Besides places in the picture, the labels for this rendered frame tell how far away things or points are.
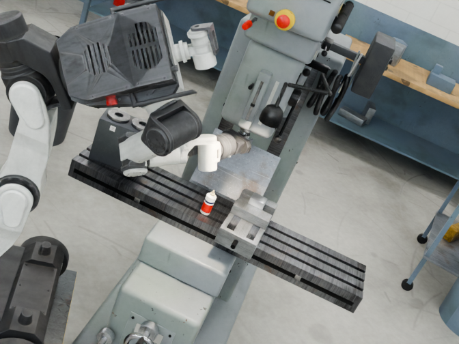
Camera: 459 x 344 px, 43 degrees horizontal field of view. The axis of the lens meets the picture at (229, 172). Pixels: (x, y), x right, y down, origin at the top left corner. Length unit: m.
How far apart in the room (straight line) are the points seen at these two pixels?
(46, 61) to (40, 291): 0.90
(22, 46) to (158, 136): 0.43
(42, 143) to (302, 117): 1.17
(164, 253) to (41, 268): 0.46
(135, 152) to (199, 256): 0.59
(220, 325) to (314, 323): 0.80
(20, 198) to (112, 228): 1.72
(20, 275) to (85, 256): 1.08
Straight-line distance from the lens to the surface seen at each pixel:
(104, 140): 2.36
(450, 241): 4.50
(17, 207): 1.92
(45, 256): 2.36
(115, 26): 1.58
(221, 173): 2.61
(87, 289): 3.16
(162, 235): 2.26
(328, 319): 3.66
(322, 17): 1.82
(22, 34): 1.73
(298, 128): 2.55
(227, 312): 3.03
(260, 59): 2.01
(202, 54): 1.73
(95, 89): 1.60
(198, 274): 2.24
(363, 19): 6.28
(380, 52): 2.25
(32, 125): 1.78
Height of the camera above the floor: 2.17
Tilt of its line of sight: 28 degrees down
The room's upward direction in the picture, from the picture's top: 23 degrees clockwise
